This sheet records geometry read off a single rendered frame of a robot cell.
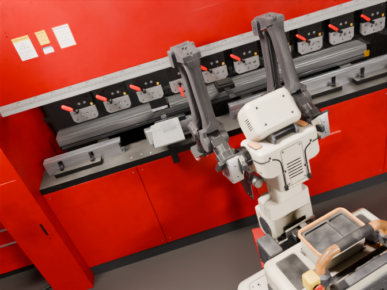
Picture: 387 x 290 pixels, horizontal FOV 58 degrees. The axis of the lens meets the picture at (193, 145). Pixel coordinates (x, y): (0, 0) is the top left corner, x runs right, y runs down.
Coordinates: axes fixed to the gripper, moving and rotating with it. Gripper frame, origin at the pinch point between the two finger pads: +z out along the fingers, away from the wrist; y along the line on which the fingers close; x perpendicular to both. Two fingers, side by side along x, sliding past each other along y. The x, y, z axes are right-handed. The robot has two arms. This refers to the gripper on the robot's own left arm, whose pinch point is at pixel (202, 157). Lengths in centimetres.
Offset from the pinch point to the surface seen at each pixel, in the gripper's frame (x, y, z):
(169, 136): -28.4, 6.1, 14.0
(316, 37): -33, -96, -12
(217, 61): -47, -36, -8
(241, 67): -41, -49, -4
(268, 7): -50, -69, -31
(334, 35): -29, -107, -11
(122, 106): -56, 23, 6
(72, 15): -82, 29, -42
